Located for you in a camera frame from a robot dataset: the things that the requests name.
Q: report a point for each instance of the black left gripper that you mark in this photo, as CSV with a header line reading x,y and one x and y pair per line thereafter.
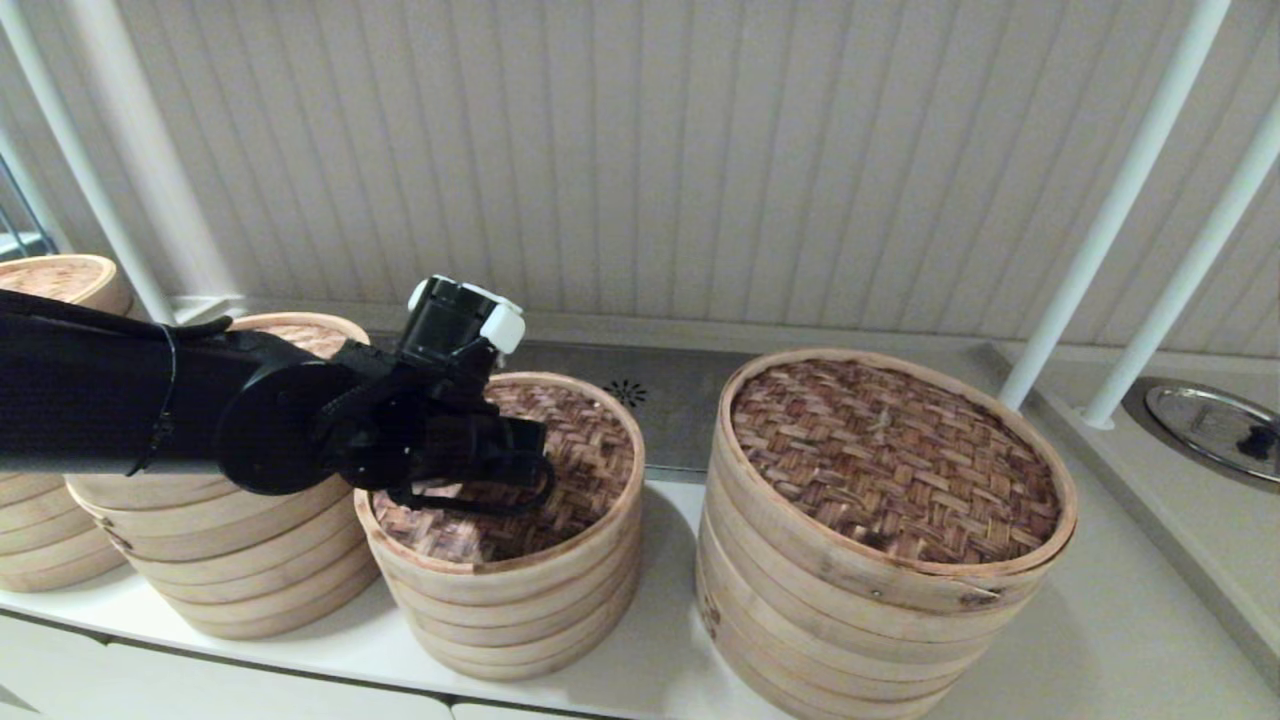
x,y
440,440

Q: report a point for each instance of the small woven bamboo steamer lid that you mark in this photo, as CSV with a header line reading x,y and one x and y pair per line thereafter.
x,y
590,450

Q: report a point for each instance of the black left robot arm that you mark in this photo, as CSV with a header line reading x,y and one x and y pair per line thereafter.
x,y
100,400

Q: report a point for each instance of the small bamboo steamer stack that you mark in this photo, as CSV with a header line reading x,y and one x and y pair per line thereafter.
x,y
500,640

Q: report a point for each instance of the large bamboo steamer stack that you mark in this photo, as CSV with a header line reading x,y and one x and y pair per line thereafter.
x,y
830,650

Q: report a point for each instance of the large dark woven steamer lid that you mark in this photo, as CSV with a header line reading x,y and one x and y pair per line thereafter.
x,y
890,460

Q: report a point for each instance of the round metal plate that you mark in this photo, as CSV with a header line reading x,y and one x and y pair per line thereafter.
x,y
1200,420

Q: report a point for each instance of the steel panel with flower holes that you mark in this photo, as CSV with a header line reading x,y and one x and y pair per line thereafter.
x,y
680,400

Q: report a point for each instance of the white metal pole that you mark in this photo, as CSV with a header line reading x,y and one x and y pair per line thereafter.
x,y
35,195
1170,300
1100,220
85,180

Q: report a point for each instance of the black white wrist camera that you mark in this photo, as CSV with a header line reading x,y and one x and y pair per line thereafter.
x,y
450,320

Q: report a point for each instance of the thick white post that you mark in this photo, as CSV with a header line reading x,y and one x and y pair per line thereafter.
x,y
150,150

